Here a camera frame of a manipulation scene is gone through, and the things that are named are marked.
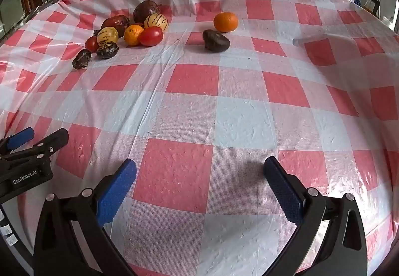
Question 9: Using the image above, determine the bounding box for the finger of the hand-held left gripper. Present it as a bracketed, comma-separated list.
[0, 128, 69, 172]
[0, 127, 34, 156]

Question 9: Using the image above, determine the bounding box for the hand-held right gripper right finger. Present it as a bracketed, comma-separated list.
[263, 156, 368, 276]

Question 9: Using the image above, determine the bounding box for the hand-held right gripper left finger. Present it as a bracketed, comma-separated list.
[33, 158, 138, 276]

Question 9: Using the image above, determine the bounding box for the small orange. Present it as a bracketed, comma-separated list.
[124, 24, 144, 46]

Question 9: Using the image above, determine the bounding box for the dark red fruit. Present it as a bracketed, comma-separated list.
[100, 15, 130, 30]

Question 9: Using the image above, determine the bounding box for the large red tomato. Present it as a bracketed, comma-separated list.
[139, 27, 164, 47]

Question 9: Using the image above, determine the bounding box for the large striped yellow melon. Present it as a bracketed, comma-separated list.
[143, 13, 169, 32]

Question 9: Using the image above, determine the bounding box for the dark purple passion fruit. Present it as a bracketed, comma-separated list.
[133, 1, 161, 23]

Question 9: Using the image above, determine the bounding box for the dark avocado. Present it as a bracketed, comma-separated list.
[202, 29, 231, 52]

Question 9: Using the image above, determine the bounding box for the large orange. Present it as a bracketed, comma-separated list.
[213, 12, 239, 33]

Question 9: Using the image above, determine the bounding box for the red white checked tablecloth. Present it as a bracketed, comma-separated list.
[0, 0, 399, 276]

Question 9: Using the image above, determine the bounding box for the dark jug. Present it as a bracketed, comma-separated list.
[363, 0, 382, 19]

